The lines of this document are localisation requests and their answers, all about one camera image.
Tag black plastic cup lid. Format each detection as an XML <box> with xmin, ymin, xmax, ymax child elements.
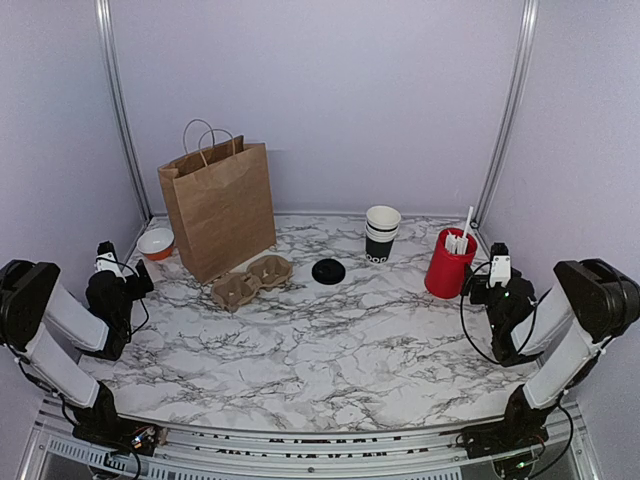
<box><xmin>311</xmin><ymin>258</ymin><xmax>346</xmax><ymax>285</ymax></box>

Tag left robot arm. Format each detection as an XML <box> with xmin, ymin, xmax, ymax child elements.
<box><xmin>1</xmin><ymin>256</ymin><xmax>162</xmax><ymax>456</ymax></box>

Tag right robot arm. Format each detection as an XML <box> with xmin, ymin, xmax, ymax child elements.
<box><xmin>459</xmin><ymin>257</ymin><xmax>639</xmax><ymax>458</ymax></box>

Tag red cylindrical holder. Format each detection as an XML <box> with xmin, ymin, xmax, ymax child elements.
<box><xmin>424</xmin><ymin>227</ymin><xmax>478</xmax><ymax>299</ymax></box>

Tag white and orange bowl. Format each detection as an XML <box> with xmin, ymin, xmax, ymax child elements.
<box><xmin>137</xmin><ymin>228</ymin><xmax>175</xmax><ymax>261</ymax></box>

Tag white sugar packets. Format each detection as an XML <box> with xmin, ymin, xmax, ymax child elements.
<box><xmin>445</xmin><ymin>230</ymin><xmax>468</xmax><ymax>255</ymax></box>

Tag cardboard cup carrier tray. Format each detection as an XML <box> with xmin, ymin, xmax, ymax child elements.
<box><xmin>211</xmin><ymin>255</ymin><xmax>293</xmax><ymax>313</ymax></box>

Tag stack of paper cups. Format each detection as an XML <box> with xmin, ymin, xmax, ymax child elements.
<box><xmin>365</xmin><ymin>205</ymin><xmax>402</xmax><ymax>264</ymax></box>

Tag brown paper bag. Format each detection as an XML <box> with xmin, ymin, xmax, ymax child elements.
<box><xmin>158</xmin><ymin>126</ymin><xmax>276</xmax><ymax>284</ymax></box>

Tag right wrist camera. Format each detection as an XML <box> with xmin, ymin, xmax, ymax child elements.
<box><xmin>487</xmin><ymin>242</ymin><xmax>511</xmax><ymax>288</ymax></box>

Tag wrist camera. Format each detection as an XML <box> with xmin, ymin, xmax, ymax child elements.
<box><xmin>95</xmin><ymin>241</ymin><xmax>125</xmax><ymax>279</ymax></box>
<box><xmin>487</xmin><ymin>242</ymin><xmax>511</xmax><ymax>288</ymax></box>

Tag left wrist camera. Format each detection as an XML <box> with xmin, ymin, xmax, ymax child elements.
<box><xmin>95</xmin><ymin>241</ymin><xmax>125</xmax><ymax>279</ymax></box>

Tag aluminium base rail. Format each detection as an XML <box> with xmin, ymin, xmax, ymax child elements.
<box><xmin>16</xmin><ymin>398</ymin><xmax>604</xmax><ymax>479</ymax></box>

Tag right aluminium frame post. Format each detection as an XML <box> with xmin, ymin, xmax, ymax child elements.
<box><xmin>474</xmin><ymin>0</ymin><xmax>539</xmax><ymax>228</ymax></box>

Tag aluminium frame post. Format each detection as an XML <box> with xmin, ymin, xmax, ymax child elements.
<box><xmin>474</xmin><ymin>0</ymin><xmax>539</xmax><ymax>228</ymax></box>
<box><xmin>94</xmin><ymin>0</ymin><xmax>153</xmax><ymax>224</ymax></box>

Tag left aluminium frame post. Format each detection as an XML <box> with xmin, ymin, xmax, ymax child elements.
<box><xmin>94</xmin><ymin>0</ymin><xmax>153</xmax><ymax>224</ymax></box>

